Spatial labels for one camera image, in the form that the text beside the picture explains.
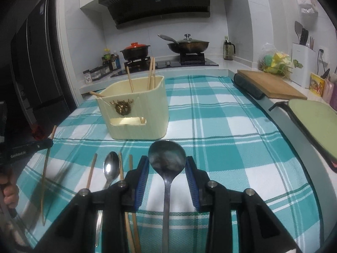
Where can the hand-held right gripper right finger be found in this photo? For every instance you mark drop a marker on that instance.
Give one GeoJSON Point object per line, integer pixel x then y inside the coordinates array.
{"type": "Point", "coordinates": [192, 184]}

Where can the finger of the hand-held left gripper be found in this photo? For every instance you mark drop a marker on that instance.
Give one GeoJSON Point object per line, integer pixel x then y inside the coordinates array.
{"type": "Point", "coordinates": [43, 145]}

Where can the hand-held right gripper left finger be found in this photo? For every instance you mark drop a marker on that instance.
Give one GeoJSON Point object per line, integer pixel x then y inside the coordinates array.
{"type": "Point", "coordinates": [142, 184]}

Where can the long tan chopstick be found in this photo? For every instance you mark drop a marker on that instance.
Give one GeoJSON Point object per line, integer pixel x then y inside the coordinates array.
{"type": "Point", "coordinates": [45, 179]}

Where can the metal spoon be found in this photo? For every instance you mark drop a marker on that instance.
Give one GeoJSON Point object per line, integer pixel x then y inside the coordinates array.
{"type": "Point", "coordinates": [167, 158]}
{"type": "Point", "coordinates": [111, 167]}

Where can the cream utensil holder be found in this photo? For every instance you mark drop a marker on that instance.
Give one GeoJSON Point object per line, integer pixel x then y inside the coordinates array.
{"type": "Point", "coordinates": [137, 105]}

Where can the bunch of wooden chopsticks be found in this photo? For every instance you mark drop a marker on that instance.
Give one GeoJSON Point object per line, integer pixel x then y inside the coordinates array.
{"type": "Point", "coordinates": [151, 71]}

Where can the person's left hand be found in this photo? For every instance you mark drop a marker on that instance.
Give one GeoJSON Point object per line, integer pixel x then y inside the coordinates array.
{"type": "Point", "coordinates": [10, 193]}

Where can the teal checked tablecloth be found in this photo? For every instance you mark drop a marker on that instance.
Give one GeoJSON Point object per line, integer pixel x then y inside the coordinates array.
{"type": "Point", "coordinates": [237, 163]}

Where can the dark grey refrigerator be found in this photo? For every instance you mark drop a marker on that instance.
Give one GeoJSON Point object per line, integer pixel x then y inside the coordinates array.
{"type": "Point", "coordinates": [34, 71]}

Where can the white-label spice jar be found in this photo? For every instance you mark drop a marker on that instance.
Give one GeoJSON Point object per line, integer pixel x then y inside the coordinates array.
{"type": "Point", "coordinates": [87, 77]}

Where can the dark spice jar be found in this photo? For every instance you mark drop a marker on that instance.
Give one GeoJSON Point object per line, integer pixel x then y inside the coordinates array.
{"type": "Point", "coordinates": [95, 73]}
{"type": "Point", "coordinates": [105, 70]}

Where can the yellow-cap oil bottle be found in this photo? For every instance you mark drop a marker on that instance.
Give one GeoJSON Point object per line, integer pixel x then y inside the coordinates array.
{"type": "Point", "coordinates": [107, 58]}

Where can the dark sauce bottle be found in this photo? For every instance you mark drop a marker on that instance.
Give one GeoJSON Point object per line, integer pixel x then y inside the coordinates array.
{"type": "Point", "coordinates": [115, 62]}

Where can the dark tray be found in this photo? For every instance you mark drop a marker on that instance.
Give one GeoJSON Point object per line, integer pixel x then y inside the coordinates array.
{"type": "Point", "coordinates": [247, 88]}

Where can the green cutting board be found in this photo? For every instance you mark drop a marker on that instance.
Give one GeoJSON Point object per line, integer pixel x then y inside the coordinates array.
{"type": "Point", "coordinates": [316, 126]}
{"type": "Point", "coordinates": [277, 105]}

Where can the black gas cooktop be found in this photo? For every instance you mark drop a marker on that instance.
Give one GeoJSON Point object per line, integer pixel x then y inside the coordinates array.
{"type": "Point", "coordinates": [168, 63]}

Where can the wooden cutting board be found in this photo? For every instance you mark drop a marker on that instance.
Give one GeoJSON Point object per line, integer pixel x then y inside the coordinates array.
{"type": "Point", "coordinates": [271, 84]}

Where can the clay pot with red lid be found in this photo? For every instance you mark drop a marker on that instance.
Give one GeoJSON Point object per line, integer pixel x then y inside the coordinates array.
{"type": "Point", "coordinates": [135, 51]}

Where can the glass pitcher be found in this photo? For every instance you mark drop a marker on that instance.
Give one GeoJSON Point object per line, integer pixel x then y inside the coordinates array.
{"type": "Point", "coordinates": [228, 51]}

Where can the wok with glass lid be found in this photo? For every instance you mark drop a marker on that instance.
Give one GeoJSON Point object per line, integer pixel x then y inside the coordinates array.
{"type": "Point", "coordinates": [189, 46]}

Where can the plastic bag of sponges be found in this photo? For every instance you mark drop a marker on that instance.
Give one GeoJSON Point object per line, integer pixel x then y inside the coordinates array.
{"type": "Point", "coordinates": [275, 60]}

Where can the yellow printed cup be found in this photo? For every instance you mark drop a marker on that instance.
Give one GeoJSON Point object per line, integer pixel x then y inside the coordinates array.
{"type": "Point", "coordinates": [316, 84]}

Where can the white knife block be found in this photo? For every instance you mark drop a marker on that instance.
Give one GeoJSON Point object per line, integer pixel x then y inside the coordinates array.
{"type": "Point", "coordinates": [302, 68]}

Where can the pink cup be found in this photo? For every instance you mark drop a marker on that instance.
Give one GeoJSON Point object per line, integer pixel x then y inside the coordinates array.
{"type": "Point", "coordinates": [328, 92]}

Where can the black range hood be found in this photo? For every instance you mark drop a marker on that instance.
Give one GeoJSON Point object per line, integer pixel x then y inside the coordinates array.
{"type": "Point", "coordinates": [158, 2]}

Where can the grey spatula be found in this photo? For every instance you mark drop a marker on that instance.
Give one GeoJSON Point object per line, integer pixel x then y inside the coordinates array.
{"type": "Point", "coordinates": [298, 30]}

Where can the white wall socket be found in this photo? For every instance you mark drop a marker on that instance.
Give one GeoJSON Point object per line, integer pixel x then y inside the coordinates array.
{"type": "Point", "coordinates": [322, 55]}

